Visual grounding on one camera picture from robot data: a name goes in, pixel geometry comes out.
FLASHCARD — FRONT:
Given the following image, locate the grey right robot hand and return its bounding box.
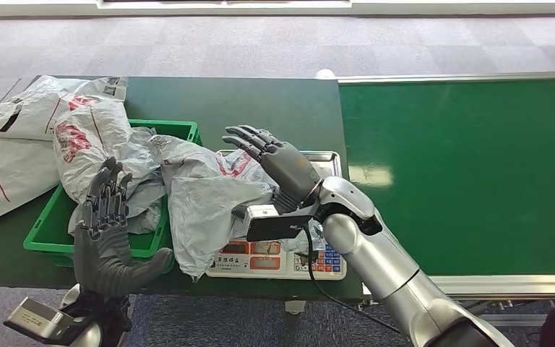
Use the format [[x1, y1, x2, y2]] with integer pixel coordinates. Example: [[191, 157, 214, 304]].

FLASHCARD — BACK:
[[222, 125, 324, 215]]

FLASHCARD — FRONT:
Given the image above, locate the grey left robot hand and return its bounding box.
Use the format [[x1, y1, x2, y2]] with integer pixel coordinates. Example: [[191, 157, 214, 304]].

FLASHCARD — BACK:
[[72, 157, 174, 299]]

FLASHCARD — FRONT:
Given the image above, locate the green conveyor belt machine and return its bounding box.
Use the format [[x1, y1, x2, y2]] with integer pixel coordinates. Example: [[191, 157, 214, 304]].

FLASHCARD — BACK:
[[337, 70, 555, 303]]

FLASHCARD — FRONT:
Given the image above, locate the green plastic crate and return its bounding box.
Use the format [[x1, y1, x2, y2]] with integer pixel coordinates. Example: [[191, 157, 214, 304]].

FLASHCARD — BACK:
[[22, 119, 203, 274]]

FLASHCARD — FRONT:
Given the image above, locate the white electronic scale body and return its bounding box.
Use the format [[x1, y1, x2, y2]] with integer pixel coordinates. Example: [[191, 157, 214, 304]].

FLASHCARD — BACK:
[[205, 238, 348, 281]]

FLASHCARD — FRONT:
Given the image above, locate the crumpled grey mailer, red logo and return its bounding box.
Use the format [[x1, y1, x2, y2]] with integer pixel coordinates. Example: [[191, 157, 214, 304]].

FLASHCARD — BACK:
[[53, 98, 163, 207]]

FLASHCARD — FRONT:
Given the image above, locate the large white mailer, red line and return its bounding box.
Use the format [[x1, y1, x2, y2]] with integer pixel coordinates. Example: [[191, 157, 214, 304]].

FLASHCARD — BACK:
[[0, 136, 63, 234]]

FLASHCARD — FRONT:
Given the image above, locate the white mailer, black print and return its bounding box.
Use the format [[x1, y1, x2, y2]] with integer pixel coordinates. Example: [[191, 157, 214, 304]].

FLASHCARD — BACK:
[[0, 74, 129, 142]]

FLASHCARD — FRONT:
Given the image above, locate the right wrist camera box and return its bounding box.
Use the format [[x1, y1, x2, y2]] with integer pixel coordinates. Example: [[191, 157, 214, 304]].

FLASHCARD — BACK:
[[244, 205, 314, 243]]

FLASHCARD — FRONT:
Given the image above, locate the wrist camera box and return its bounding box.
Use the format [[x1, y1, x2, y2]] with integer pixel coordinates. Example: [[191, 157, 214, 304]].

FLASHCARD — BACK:
[[3, 296, 77, 347], [244, 205, 314, 243]]

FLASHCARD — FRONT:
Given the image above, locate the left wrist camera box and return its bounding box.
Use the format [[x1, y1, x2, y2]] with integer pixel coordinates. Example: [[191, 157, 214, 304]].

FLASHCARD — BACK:
[[3, 296, 77, 347]]

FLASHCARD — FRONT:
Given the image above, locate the black camera cable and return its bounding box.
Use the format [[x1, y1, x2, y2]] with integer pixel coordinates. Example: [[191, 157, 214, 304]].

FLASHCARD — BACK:
[[302, 225, 405, 336]]

